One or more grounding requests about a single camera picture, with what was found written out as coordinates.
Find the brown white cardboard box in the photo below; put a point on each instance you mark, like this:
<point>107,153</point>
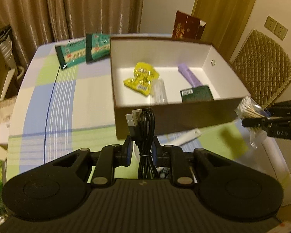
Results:
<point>165,55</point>

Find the dark green packet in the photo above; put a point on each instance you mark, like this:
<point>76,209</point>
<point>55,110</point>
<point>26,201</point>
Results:
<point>197,94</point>

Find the wall power sockets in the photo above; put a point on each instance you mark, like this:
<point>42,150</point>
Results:
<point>276,28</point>

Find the white bowls stack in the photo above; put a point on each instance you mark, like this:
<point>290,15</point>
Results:
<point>6,47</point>

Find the green rice bag rear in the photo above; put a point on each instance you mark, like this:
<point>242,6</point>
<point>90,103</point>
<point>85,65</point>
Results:
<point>71,54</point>

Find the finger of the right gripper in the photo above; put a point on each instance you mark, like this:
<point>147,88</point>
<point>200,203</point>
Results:
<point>279,111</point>
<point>257,123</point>

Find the golden yellow curtain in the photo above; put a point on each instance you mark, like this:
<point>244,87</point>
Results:
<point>225,22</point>

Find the white plastic spoon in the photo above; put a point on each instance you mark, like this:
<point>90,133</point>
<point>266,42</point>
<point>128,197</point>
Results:
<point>187,137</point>

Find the beige curtain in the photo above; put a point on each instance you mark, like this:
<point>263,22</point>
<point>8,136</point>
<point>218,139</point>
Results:
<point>37,22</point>

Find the purple cream tube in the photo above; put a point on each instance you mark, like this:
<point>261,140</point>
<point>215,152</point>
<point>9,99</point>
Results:
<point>189,75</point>

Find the quilted gold chair cover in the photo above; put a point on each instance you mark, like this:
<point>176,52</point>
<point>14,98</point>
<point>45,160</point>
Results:
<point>264,68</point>

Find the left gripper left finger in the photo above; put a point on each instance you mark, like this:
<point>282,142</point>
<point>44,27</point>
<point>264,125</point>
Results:
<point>108,159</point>

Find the clear plastic floss box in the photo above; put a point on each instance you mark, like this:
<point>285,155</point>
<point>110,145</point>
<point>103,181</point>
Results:
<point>158,93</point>

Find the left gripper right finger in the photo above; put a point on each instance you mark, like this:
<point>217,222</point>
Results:
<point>176,160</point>

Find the yellow snack pouch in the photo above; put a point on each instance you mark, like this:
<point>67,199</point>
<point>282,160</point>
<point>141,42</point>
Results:
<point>143,76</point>

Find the green rice bag front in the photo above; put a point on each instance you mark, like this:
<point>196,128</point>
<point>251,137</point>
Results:
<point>97,47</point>

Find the cotton swabs bag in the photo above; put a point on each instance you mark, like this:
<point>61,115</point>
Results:
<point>248,108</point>

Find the green rice bag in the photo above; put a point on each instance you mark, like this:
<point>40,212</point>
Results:
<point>71,54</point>
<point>97,47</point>

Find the dark red gift bag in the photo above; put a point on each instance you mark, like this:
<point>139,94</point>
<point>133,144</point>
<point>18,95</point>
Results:
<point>188,27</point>

